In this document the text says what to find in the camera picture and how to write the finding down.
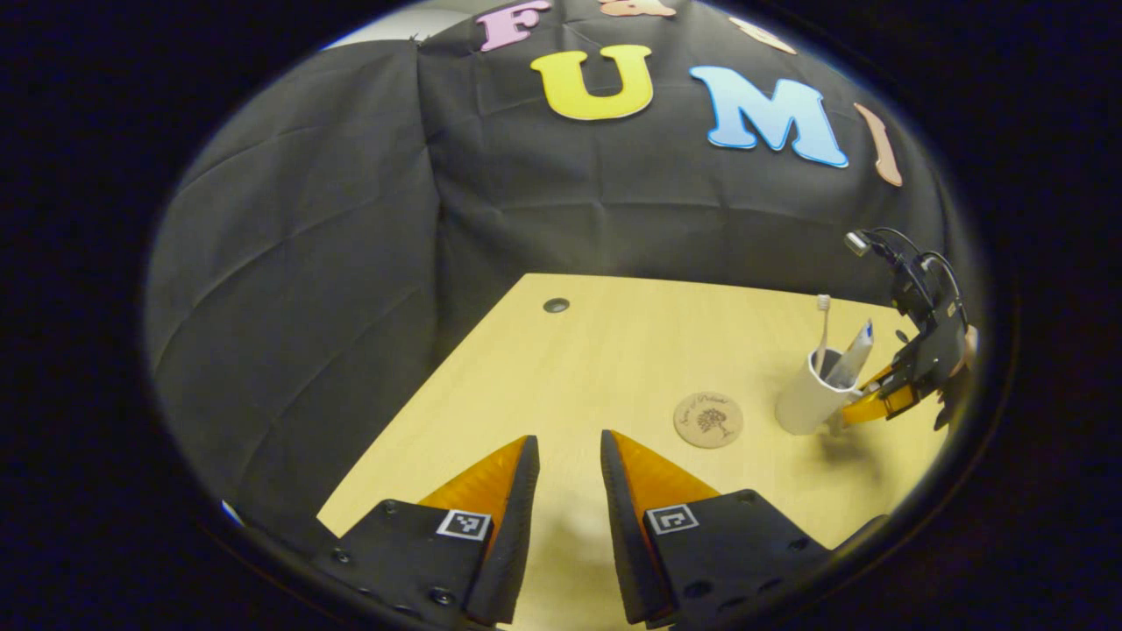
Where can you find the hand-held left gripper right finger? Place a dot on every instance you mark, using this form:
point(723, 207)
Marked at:
point(624, 543)

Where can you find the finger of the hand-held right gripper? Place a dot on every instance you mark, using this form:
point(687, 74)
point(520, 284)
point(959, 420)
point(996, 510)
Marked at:
point(881, 379)
point(885, 407)

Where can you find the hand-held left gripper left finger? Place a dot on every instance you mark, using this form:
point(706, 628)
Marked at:
point(513, 543)

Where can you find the white toothpaste tube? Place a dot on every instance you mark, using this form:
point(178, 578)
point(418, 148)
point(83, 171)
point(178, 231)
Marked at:
point(855, 359)

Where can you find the white cup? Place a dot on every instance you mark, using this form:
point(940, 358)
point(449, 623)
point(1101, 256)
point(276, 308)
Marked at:
point(802, 407)

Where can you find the white toothbrush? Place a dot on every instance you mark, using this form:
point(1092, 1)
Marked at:
point(823, 304)

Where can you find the round wooden coaster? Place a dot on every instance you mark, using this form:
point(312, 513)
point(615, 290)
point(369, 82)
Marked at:
point(708, 420)

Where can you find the wooden desktop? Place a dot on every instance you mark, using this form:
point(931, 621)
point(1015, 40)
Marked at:
point(614, 368)

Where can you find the black backdrop cloth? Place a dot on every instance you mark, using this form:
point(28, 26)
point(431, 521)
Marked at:
point(351, 263)

